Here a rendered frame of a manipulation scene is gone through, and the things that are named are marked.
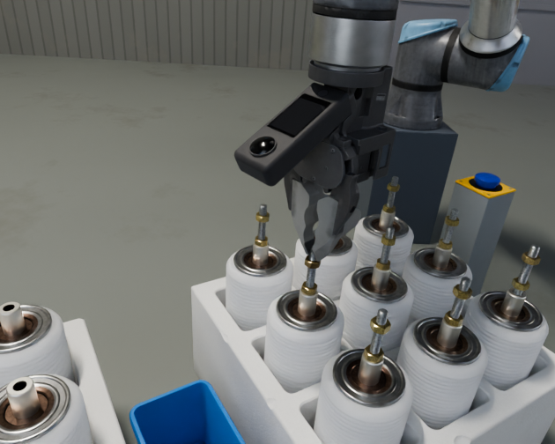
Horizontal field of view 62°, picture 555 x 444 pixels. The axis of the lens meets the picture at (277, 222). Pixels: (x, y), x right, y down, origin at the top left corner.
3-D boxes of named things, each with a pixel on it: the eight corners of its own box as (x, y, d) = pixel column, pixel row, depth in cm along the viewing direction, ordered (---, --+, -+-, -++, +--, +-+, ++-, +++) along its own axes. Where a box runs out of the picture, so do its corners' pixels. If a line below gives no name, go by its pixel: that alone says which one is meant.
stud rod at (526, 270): (510, 293, 59) (529, 243, 55) (518, 294, 59) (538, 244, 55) (513, 299, 58) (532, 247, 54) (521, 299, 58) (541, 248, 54)
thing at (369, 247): (332, 300, 88) (345, 217, 79) (374, 290, 92) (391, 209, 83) (359, 335, 80) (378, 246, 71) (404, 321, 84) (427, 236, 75)
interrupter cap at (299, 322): (341, 334, 54) (342, 329, 54) (276, 332, 54) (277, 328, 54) (332, 293, 61) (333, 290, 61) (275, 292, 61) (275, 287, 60)
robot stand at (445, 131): (349, 210, 136) (365, 107, 121) (409, 211, 137) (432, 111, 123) (362, 242, 121) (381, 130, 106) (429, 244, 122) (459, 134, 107)
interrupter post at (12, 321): (2, 327, 52) (-5, 304, 50) (25, 321, 53) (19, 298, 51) (3, 341, 50) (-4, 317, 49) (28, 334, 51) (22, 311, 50)
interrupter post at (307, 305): (316, 319, 57) (320, 297, 55) (297, 318, 56) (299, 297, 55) (314, 306, 59) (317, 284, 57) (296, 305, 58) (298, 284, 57)
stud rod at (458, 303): (455, 334, 53) (473, 281, 49) (447, 335, 53) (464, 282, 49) (451, 329, 54) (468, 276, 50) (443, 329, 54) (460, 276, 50)
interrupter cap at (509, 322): (555, 328, 58) (557, 323, 58) (506, 338, 56) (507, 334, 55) (512, 291, 64) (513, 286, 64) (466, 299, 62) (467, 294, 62)
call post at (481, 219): (416, 320, 95) (454, 181, 80) (440, 310, 99) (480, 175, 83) (442, 342, 90) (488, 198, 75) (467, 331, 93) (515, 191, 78)
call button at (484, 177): (467, 184, 80) (470, 173, 79) (482, 181, 81) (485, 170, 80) (486, 194, 77) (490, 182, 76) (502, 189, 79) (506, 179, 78)
